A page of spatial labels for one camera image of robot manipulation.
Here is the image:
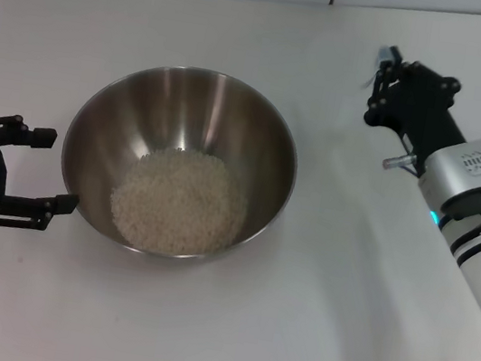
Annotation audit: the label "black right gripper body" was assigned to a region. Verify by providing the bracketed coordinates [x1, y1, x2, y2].
[358, 65, 476, 167]

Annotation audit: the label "clear plastic measuring cup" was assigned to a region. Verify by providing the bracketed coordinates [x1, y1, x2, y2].
[360, 42, 407, 97]

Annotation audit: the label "stainless steel mixing bowl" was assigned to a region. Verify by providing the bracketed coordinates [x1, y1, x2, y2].
[47, 48, 311, 276]

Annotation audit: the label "white rice grains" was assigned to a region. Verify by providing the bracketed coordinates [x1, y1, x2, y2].
[102, 138, 257, 267]

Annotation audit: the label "right gripper cable with plug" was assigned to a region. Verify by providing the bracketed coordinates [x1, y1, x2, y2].
[382, 148, 429, 178]

